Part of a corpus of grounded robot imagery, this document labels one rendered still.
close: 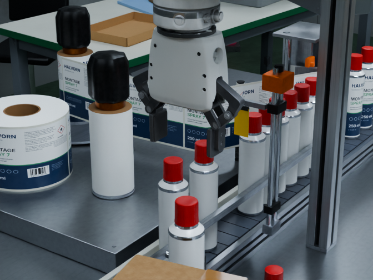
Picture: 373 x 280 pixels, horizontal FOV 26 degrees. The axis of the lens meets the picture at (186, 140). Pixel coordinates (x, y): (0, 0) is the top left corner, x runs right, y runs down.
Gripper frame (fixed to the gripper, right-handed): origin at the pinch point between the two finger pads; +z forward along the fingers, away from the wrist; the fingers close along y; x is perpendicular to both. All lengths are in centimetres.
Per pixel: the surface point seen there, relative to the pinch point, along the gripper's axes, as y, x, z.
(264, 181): 11, -42, 25
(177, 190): 12.9, -16.0, 17.4
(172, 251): 0.6, 2.4, 16.2
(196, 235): -2.4, 0.9, 13.4
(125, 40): 127, -144, 39
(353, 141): 12, -88, 33
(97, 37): 140, -144, 40
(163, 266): -7.2, 15.1, 9.5
